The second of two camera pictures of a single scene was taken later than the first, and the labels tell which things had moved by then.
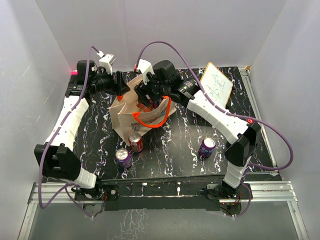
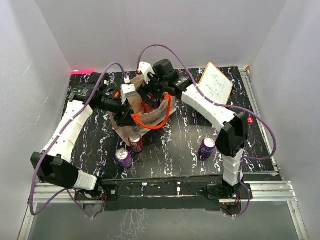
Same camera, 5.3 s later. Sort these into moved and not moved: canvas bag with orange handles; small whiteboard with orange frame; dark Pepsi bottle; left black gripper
Moved: left black gripper
Not moved: small whiteboard with orange frame; canvas bag with orange handles; dark Pepsi bottle
